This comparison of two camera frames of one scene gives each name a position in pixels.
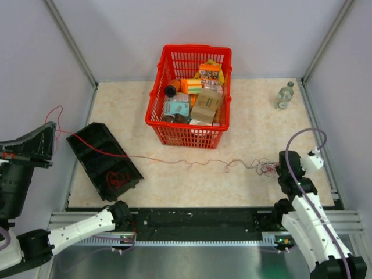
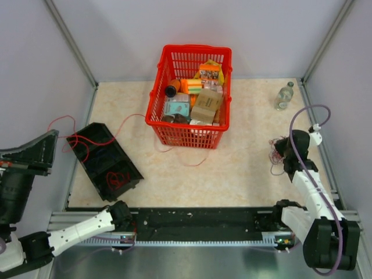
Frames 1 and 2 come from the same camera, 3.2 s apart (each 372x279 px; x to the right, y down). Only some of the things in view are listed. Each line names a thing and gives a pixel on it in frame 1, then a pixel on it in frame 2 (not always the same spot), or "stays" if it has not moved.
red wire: x=115 y=180 stays
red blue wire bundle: x=266 y=167 to x=276 y=157
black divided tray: x=111 y=172 stays
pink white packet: x=213 y=85 stays
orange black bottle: x=174 y=86 stays
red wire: x=265 y=165 to x=80 y=139
